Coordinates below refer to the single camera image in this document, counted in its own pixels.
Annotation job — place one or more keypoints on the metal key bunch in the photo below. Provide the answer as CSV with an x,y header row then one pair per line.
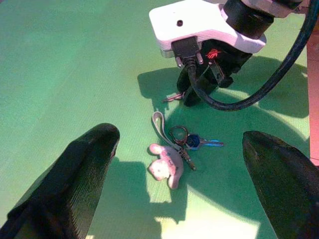
x,y
173,97

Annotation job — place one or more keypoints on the keys with pink plush charm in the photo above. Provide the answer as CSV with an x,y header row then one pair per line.
x,y
172,159

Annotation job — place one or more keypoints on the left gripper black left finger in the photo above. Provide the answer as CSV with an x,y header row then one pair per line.
x,y
69,179

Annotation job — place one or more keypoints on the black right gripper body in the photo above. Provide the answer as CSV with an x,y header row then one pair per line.
x,y
224,59

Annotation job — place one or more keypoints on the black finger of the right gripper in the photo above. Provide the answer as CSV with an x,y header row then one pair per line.
x,y
207,84
184,81

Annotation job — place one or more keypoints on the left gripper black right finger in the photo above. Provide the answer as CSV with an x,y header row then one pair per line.
x,y
281,184

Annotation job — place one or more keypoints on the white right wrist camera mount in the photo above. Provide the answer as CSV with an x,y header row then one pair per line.
x,y
194,22

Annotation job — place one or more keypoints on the green ribbed mat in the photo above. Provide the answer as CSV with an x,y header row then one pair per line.
x,y
62,62

